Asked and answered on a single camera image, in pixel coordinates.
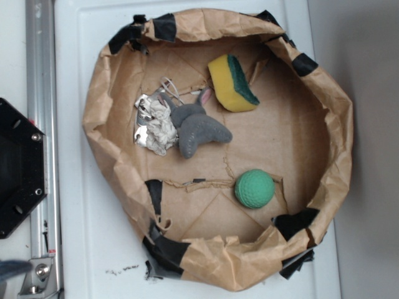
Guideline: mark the green dimpled foam ball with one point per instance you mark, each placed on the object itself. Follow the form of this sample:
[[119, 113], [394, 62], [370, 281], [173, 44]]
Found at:
[[254, 189]]

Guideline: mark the grey plush bunny toy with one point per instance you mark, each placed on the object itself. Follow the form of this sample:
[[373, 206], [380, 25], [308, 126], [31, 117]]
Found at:
[[194, 126]]

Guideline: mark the yellow sponge with green scourer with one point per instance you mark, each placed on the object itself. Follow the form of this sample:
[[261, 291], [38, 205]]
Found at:
[[230, 85]]

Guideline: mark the silver metal keys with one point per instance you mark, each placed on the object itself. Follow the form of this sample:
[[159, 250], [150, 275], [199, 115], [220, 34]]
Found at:
[[142, 119]]

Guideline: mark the brown paper bag enclosure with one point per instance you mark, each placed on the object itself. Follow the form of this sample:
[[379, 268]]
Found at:
[[185, 211]]

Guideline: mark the aluminium extrusion rail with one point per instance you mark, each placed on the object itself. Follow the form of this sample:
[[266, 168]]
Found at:
[[46, 239]]

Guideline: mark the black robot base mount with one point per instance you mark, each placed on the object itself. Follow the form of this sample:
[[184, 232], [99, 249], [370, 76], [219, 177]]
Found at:
[[22, 168]]

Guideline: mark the metal corner bracket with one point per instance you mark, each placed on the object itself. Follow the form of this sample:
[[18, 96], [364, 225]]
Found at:
[[41, 281]]

